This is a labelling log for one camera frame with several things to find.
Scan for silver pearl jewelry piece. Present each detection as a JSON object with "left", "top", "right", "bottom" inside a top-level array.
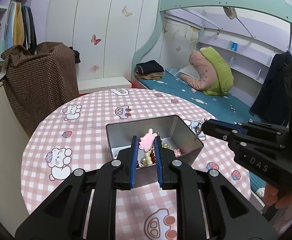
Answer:
[{"left": 192, "top": 120, "right": 205, "bottom": 138}]

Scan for right hand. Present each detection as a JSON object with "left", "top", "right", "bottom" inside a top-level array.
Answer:
[{"left": 263, "top": 183, "right": 292, "bottom": 209}]

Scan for grey metal tin box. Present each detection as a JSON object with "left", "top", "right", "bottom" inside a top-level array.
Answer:
[{"left": 106, "top": 115, "right": 204, "bottom": 188}]

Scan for dark hanging garment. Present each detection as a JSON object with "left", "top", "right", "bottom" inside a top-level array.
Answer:
[{"left": 250, "top": 51, "right": 292, "bottom": 126}]

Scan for pink and green rolled quilt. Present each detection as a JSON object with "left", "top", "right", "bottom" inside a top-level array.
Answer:
[{"left": 179, "top": 47, "right": 234, "bottom": 96}]

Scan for pink checkered tablecloth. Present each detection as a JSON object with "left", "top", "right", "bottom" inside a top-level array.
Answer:
[{"left": 21, "top": 88, "right": 252, "bottom": 240}]

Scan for teal bed sheet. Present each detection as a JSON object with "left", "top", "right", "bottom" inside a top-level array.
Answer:
[{"left": 139, "top": 72, "right": 265, "bottom": 199}]

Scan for white pillow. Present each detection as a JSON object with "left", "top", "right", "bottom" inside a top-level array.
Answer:
[{"left": 179, "top": 64, "right": 201, "bottom": 80}]

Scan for folded dark clothes pile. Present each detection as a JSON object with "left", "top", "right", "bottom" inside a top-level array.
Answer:
[{"left": 134, "top": 60, "right": 164, "bottom": 80}]

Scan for white cabinet with drawers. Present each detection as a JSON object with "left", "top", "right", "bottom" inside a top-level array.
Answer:
[{"left": 0, "top": 41, "right": 29, "bottom": 223}]

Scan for hanging clothes in wardrobe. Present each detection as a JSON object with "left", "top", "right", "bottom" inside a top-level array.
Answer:
[{"left": 4, "top": 1, "right": 37, "bottom": 54}]

